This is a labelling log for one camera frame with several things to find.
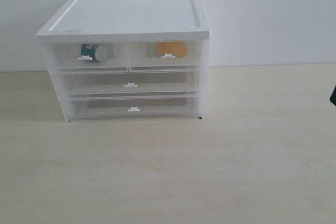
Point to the yellow cheese wedge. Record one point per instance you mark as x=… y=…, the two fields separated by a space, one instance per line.
x=175 y=48

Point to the white blue pill bottle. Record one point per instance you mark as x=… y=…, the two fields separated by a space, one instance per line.
x=93 y=52

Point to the white plastic drawer cabinet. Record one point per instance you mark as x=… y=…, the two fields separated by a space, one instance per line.
x=124 y=21

